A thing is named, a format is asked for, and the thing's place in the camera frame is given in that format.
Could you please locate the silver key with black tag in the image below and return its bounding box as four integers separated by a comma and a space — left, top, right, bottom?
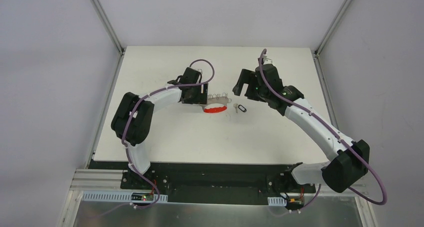
233, 103, 247, 114

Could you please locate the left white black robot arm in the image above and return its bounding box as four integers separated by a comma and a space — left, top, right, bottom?
111, 67, 215, 190

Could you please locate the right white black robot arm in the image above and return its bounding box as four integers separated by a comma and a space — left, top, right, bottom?
232, 64, 370, 193

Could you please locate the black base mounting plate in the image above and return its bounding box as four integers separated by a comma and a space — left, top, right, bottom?
87, 159, 317, 206

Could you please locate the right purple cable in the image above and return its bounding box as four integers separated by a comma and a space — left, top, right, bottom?
257, 48, 388, 216

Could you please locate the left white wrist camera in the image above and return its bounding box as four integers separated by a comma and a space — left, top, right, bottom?
190, 67, 203, 73

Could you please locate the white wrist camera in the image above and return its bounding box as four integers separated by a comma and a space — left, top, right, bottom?
261, 54, 273, 65
190, 67, 203, 73

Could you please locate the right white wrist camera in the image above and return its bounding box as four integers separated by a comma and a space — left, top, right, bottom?
261, 54, 273, 65

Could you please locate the right white cable duct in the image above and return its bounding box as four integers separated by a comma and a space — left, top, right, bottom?
267, 196, 287, 207

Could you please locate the white cable duct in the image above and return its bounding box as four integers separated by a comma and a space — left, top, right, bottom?
267, 196, 287, 207
81, 190, 168, 204

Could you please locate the left white cable duct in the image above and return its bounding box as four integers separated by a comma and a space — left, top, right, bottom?
81, 190, 168, 204

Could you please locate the right aluminium frame post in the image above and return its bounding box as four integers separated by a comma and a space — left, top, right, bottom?
314, 0, 354, 58

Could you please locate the aluminium frame post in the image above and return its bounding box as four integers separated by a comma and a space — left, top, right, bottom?
90, 0, 125, 56
314, 0, 354, 58

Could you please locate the left aluminium frame post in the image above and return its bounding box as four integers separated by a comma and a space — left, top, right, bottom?
90, 0, 125, 56

